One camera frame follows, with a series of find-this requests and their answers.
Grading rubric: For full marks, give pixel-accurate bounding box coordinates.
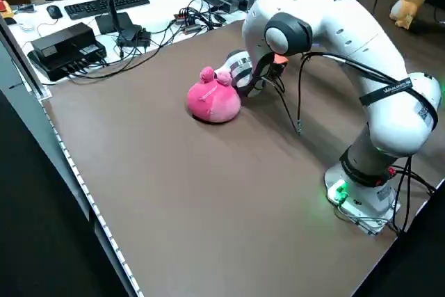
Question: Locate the aluminium frame post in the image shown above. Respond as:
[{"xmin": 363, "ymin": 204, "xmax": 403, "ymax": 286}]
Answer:
[{"xmin": 0, "ymin": 15, "xmax": 53, "ymax": 100}]

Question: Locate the black keyboard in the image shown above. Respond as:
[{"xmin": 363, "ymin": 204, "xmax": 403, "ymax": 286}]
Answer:
[{"xmin": 64, "ymin": 0, "xmax": 151, "ymax": 21}]

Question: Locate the black cable with silver connector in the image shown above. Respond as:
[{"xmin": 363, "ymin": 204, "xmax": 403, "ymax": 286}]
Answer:
[{"xmin": 296, "ymin": 51, "xmax": 314, "ymax": 137}]

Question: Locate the pink plush toy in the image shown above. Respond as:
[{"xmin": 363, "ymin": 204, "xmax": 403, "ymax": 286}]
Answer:
[{"xmin": 186, "ymin": 65, "xmax": 242, "ymax": 125}]

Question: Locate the yellow plush toy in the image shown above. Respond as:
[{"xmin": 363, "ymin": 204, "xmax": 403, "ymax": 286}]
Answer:
[{"xmin": 389, "ymin": 0, "xmax": 430, "ymax": 30}]

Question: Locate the black power adapter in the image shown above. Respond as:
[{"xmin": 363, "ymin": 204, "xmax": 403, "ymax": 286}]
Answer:
[{"xmin": 116, "ymin": 25, "xmax": 152, "ymax": 49}]

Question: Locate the black electronics box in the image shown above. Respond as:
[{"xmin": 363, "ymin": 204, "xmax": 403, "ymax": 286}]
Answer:
[{"xmin": 27, "ymin": 22, "xmax": 107, "ymax": 82}]

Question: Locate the black computer mouse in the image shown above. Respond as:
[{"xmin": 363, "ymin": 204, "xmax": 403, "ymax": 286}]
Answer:
[{"xmin": 46, "ymin": 4, "xmax": 64, "ymax": 19}]

